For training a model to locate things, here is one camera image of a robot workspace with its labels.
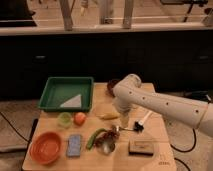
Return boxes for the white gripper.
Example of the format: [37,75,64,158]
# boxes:
[115,98,132,128]

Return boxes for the yellow banana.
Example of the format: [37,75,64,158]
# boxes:
[98,113,119,120]

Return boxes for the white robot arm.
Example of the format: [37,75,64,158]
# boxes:
[113,74,213,137]

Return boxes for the dark maroon bowl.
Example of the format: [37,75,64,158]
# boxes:
[107,79,120,97]

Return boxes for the orange red bowl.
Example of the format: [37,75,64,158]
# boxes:
[30,132,62,165]

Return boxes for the metal spoon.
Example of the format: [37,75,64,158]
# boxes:
[111,125,134,132]

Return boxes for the dark red grapes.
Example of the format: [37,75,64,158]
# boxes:
[95,131,120,147]

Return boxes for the green cucumber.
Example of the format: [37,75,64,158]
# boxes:
[86,128,106,150]

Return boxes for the brown wooden block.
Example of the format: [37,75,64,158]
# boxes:
[128,140,154,156]

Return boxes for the metal measuring cup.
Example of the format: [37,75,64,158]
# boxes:
[101,139,115,155]

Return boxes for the orange tomato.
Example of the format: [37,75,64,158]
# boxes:
[73,112,86,126]

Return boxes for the white triangular paper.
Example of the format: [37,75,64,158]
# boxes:
[61,94,82,107]

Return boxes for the blue sponge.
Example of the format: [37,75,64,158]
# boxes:
[66,134,82,157]

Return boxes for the green small cup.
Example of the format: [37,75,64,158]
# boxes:
[58,112,71,128]

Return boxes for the green plastic tray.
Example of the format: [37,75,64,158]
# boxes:
[38,77,94,112]

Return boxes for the white handled black brush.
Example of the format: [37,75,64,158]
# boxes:
[134,111,152,132]

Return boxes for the black power cable right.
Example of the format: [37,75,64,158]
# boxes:
[169,128,201,171]

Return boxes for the black cable left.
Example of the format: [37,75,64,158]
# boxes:
[0,112,38,144]

